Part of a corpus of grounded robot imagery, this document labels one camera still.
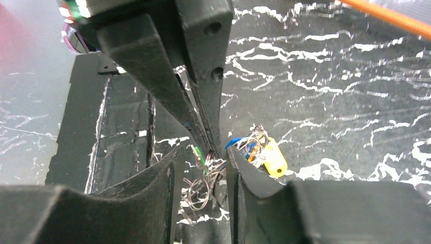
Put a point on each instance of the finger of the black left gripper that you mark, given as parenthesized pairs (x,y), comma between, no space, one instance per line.
(146,41)
(206,27)

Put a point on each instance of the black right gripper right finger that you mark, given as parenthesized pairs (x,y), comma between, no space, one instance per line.
(321,211)

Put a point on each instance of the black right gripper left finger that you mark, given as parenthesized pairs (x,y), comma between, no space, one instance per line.
(141,209)

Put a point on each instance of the yellow key tag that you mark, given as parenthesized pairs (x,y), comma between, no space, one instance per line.
(273,160)

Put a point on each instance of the blue key tag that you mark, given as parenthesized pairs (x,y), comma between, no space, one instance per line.
(245,145)

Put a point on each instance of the green key tag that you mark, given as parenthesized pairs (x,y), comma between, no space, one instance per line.
(199,155)

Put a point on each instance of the orange wooden shelf rack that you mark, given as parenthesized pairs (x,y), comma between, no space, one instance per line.
(411,16)

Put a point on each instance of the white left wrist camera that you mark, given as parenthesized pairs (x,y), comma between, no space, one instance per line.
(81,10)

